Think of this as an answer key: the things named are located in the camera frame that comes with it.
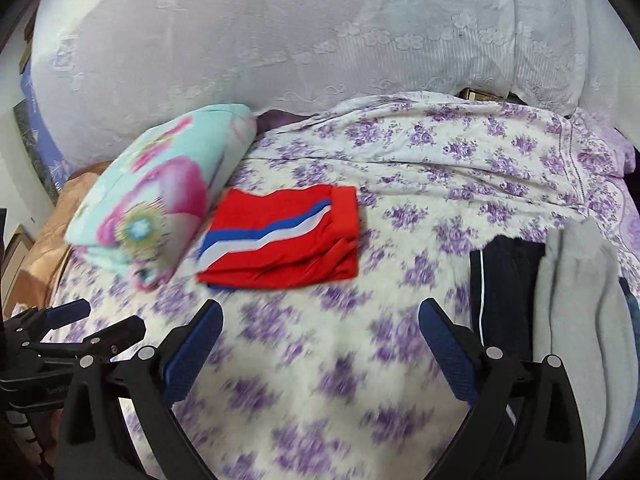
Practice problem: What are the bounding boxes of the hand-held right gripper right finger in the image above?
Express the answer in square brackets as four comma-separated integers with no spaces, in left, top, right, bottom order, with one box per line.
[418,297,587,480]

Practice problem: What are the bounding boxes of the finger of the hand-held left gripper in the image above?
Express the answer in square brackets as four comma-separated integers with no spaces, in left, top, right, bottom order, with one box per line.
[5,299,92,347]
[25,316,147,366]

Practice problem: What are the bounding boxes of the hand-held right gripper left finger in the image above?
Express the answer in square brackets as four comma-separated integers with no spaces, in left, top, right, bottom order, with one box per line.
[54,299,224,480]

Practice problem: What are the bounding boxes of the red pants with striped band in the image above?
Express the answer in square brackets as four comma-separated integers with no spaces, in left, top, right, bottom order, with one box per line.
[195,184,360,292]

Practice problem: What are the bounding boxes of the black pants with white stripe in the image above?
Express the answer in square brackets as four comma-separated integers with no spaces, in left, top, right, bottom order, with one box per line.
[469,234,547,426]

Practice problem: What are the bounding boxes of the grey pants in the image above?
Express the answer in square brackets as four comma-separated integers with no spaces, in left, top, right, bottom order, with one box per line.
[532,217,632,480]

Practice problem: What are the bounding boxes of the tan cloth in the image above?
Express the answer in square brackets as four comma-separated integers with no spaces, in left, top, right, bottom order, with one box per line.
[32,162,113,306]

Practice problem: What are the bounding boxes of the purple floral bedsheet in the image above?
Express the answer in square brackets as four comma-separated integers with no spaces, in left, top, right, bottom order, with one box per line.
[47,91,636,480]

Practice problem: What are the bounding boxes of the turquoise floral folded blanket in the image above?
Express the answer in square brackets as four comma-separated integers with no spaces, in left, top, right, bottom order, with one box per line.
[65,104,258,292]

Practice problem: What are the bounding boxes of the blue jeans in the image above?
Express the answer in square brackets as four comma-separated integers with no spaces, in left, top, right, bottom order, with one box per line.
[619,277,640,341]

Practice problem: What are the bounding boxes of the dark purple cloth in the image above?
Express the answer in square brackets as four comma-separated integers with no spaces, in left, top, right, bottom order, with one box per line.
[257,109,311,133]

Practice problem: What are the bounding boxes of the lilac embroidered sheet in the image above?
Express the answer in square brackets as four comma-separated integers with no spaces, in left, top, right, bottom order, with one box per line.
[570,109,638,281]

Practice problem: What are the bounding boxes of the brown wooden object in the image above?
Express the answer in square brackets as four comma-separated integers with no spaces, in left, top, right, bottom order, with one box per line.
[460,87,506,104]

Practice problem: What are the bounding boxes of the white lace cover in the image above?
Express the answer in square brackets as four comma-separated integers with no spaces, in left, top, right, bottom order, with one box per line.
[30,0,633,173]

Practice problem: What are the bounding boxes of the wooden picture frame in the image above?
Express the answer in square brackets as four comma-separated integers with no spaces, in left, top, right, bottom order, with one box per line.
[0,225,36,318]

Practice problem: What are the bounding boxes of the blue wall poster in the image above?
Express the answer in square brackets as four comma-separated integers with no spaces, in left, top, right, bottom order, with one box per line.
[12,60,66,201]

